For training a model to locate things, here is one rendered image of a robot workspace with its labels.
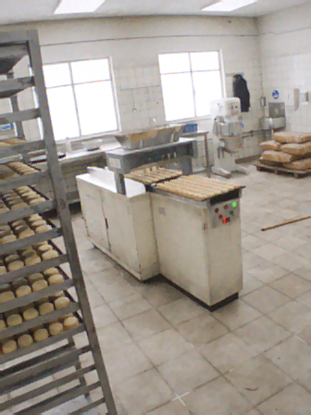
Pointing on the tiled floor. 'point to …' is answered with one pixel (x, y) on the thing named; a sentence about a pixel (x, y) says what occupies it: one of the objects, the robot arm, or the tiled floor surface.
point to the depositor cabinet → (120, 225)
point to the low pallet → (282, 169)
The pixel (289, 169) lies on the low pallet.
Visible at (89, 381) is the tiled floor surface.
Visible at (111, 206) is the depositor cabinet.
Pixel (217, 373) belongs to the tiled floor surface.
